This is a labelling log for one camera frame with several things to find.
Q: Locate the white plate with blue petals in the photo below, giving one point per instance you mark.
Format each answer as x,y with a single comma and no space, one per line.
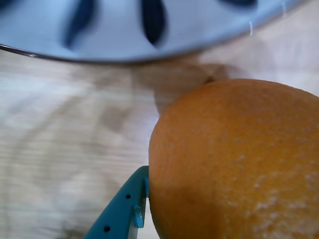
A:
112,37

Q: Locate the large orange fruit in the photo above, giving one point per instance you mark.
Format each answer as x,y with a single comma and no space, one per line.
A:
236,161

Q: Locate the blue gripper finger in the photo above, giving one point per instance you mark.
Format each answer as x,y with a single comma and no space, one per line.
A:
117,211

